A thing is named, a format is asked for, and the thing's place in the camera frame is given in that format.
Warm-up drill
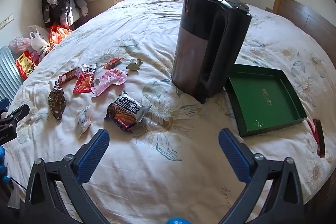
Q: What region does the small red candy bar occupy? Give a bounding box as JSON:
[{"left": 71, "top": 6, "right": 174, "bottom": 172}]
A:
[{"left": 104, "top": 57, "right": 124, "bottom": 69}]

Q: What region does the small white candy packet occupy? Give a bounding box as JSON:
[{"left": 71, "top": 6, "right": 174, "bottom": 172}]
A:
[{"left": 76, "top": 105, "right": 92, "bottom": 139}]

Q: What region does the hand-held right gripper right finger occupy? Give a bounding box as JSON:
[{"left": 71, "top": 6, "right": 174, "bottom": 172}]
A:
[{"left": 218, "top": 128, "right": 315, "bottom": 224}]

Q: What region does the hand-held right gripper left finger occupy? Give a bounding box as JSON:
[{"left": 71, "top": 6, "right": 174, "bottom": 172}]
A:
[{"left": 20, "top": 129, "right": 111, "bottom": 224}]

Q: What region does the blue white wafer packet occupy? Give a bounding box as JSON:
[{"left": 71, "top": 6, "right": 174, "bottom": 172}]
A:
[{"left": 104, "top": 89, "right": 152, "bottom": 133}]

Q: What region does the dark red snack packet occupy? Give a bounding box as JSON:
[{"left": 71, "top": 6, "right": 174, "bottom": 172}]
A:
[{"left": 58, "top": 68, "right": 82, "bottom": 86}]

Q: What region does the pink plastic bag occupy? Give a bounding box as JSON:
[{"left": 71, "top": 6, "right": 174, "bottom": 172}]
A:
[{"left": 9, "top": 37, "right": 32, "bottom": 52}]

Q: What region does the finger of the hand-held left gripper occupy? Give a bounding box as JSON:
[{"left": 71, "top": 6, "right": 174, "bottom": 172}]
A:
[{"left": 0, "top": 104, "right": 30, "bottom": 130}]

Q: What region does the white wall socket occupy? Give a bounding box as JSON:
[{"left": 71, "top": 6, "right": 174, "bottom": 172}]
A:
[{"left": 0, "top": 14, "right": 13, "bottom": 28}]

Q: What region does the yellow red snack bag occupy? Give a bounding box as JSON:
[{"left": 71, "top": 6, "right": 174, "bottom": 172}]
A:
[{"left": 15, "top": 50, "right": 37, "bottom": 80}]

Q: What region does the black electric kettle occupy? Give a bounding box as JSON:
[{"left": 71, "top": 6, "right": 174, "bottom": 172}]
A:
[{"left": 171, "top": 0, "right": 252, "bottom": 104}]

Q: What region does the brown wooden headboard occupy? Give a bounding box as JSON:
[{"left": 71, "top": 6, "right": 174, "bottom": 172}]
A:
[{"left": 265, "top": 0, "right": 336, "bottom": 38}]

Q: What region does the red plastic bag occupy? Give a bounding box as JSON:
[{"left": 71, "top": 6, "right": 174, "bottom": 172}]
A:
[{"left": 49, "top": 25, "right": 72, "bottom": 50}]

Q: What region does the brown snack packet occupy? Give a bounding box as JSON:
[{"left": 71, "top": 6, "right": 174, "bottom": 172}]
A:
[{"left": 48, "top": 81, "right": 67, "bottom": 120}]

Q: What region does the light blue suitcase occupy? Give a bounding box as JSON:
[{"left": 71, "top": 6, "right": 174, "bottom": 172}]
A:
[{"left": 0, "top": 46, "right": 23, "bottom": 104}]

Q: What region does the pink cartoon snack packet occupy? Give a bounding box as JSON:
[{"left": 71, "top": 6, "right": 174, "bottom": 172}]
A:
[{"left": 91, "top": 68, "right": 128, "bottom": 97}]

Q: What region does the green box tray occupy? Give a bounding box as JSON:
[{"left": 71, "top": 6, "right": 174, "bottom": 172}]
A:
[{"left": 224, "top": 63, "right": 307, "bottom": 137}]

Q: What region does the white plastic bag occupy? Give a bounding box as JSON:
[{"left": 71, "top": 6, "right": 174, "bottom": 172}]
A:
[{"left": 28, "top": 25, "right": 50, "bottom": 54}]

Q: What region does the green wrapped candy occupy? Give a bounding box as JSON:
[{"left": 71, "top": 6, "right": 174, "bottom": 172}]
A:
[{"left": 126, "top": 58, "right": 143, "bottom": 72}]

